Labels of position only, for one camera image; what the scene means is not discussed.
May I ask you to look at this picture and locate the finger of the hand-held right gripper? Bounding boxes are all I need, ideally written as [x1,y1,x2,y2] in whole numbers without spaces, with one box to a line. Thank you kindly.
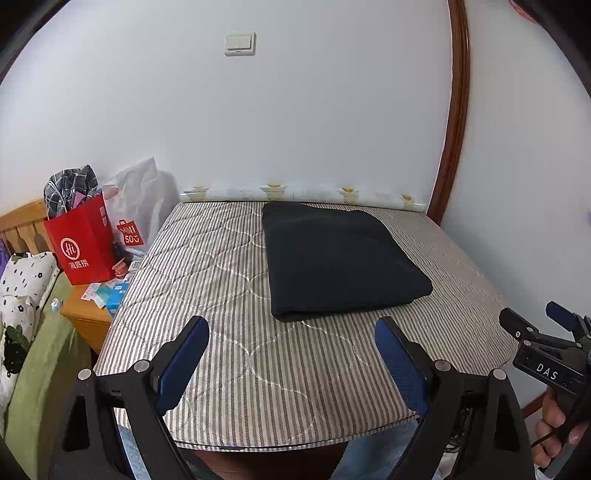
[545,301,591,334]
[499,307,542,344]

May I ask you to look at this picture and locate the green blanket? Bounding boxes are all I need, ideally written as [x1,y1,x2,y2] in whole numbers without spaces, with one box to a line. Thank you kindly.
[0,272,93,480]

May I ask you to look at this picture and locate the person's right hand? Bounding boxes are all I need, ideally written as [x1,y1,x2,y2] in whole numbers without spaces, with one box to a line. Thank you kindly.
[531,390,589,468]

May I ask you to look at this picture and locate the white floral pillow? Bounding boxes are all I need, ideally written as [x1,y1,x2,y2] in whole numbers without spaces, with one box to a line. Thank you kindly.
[0,251,61,407]

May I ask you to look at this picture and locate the rolled white printed cloth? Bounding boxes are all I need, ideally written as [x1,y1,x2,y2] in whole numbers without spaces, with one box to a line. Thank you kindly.
[179,182,426,213]

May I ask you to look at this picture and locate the white plastic bag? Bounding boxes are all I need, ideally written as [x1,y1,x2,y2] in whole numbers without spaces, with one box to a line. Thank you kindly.
[102,157,181,257]

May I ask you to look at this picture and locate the dark plaid cloth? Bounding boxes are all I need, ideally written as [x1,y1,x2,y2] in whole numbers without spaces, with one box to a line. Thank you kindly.
[44,164,102,220]

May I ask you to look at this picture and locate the brown wooden door frame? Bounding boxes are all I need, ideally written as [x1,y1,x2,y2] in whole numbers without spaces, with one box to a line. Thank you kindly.
[425,0,550,418]

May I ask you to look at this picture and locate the white wall light switch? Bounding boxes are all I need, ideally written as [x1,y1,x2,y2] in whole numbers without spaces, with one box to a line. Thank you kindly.
[225,31,257,57]

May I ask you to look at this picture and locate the red paper shopping bag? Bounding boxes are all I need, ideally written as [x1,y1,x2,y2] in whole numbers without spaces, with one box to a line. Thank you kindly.
[44,193,116,286]

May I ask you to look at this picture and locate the wooden headboard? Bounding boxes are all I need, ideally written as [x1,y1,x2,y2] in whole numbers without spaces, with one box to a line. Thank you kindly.
[0,198,51,259]

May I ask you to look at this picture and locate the person's blue jeans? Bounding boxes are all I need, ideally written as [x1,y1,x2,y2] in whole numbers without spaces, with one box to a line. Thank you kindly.
[117,418,421,480]

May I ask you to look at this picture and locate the small blue box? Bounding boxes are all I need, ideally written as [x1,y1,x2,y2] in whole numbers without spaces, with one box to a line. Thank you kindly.
[106,281,132,311]

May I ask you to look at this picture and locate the black sweatshirt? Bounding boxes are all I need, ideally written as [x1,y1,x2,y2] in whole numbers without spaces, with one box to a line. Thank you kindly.
[262,200,433,323]

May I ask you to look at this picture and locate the wooden nightstand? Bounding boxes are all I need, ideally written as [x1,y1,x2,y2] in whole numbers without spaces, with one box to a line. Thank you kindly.
[60,281,116,354]

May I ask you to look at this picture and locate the striped quilted mat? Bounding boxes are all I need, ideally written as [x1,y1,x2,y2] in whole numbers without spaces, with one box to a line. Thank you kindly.
[92,199,520,450]

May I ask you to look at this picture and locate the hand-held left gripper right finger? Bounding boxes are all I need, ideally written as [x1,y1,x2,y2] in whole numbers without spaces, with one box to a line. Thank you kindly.
[374,316,539,480]

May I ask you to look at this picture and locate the tangled dark cables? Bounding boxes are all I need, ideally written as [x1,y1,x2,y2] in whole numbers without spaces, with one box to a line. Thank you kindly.
[443,406,472,462]

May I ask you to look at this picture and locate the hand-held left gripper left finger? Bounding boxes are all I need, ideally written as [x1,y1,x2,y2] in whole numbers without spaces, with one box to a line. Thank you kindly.
[48,315,211,480]

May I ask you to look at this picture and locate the white paper packet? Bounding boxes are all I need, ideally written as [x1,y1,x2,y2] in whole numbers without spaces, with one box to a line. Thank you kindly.
[83,282,112,306]

